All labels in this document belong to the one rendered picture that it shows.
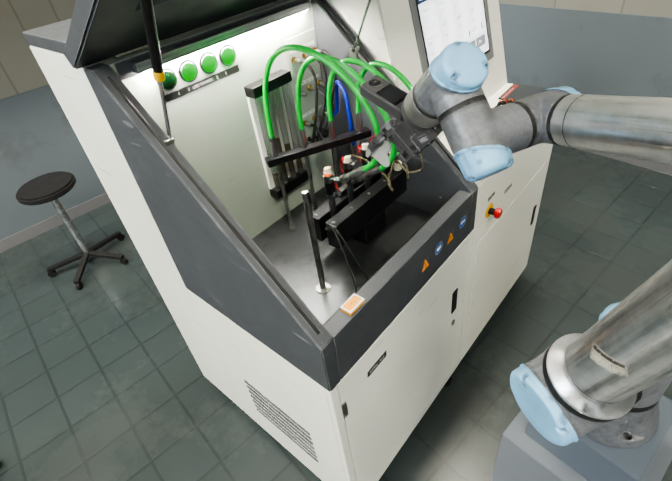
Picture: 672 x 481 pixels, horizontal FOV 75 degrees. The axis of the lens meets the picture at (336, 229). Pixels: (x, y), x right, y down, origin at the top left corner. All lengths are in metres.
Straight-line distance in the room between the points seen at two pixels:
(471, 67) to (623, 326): 0.38
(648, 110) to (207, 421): 1.85
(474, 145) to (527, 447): 0.61
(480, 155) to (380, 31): 0.75
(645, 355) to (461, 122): 0.36
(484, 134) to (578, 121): 0.12
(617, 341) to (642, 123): 0.25
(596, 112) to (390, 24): 0.79
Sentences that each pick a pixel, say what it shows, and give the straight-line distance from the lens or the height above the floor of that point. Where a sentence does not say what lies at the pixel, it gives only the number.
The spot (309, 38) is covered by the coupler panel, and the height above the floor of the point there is 1.34.
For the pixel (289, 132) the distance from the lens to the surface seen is 1.39.
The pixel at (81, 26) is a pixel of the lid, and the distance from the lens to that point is 0.94.
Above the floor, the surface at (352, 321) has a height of 0.94.
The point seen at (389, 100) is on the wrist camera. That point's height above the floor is 1.37.
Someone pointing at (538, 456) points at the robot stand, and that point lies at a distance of 1.01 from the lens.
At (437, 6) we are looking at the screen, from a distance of 1.55.
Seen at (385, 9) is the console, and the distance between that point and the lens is 1.34.
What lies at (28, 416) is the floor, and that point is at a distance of 2.51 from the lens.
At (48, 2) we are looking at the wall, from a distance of 3.39.
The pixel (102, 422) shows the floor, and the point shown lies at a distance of 2.28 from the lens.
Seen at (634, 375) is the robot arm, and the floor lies 1.23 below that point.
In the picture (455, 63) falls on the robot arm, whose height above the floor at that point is 1.48.
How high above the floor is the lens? 1.69
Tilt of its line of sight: 38 degrees down
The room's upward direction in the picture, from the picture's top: 8 degrees counter-clockwise
